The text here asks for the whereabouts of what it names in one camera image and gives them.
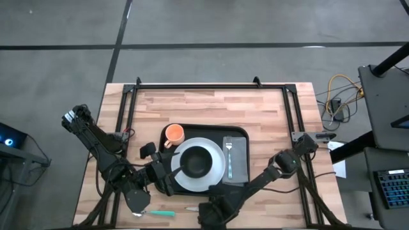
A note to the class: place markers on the black rectangular tray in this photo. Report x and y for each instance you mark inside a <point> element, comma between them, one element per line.
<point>204,131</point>

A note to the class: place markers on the grey desk top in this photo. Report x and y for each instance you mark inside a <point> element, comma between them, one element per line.
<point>383,105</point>

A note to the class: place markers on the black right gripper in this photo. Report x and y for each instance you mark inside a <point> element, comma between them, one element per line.
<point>215,211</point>

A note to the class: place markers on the black bowl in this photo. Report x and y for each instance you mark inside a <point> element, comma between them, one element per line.
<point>196,162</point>

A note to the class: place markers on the orange mug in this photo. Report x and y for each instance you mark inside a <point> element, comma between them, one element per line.
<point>174,133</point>

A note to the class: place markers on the black power adapter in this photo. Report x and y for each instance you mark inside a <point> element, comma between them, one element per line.
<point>337,110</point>

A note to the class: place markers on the dark equipment stand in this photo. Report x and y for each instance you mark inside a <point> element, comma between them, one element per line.
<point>19,156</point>

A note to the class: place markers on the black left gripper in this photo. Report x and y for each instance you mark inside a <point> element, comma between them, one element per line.
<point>161,174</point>

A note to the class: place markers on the white round plate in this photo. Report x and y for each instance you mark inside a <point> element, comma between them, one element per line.
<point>204,185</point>

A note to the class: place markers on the grey cloth napkin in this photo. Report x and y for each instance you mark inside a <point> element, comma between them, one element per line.
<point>241,159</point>

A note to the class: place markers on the black aluminium rig frame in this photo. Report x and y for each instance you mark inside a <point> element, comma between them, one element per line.
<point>207,86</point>

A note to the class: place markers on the black desk leg bar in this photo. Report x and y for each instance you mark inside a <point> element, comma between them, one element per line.
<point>354,145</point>

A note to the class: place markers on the white paper sheet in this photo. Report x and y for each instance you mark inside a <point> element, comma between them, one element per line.
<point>341,167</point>

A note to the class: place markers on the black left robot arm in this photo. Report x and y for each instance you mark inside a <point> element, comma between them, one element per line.
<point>96,143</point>

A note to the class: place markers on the black backlit keyboard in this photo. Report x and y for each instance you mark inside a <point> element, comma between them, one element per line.
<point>394,190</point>

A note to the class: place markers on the black slanted pole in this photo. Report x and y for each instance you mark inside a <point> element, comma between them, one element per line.
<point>393,59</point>

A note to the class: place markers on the dark keyboard desk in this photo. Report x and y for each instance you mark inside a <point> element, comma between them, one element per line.
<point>390,159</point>

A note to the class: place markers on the black computer with blue light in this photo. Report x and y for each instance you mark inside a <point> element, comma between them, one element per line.
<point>9,140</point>

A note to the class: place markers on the screen corner with blue glow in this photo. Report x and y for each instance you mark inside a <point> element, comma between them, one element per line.
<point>403,123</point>

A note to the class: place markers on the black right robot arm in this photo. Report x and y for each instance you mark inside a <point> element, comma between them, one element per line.
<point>265,177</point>

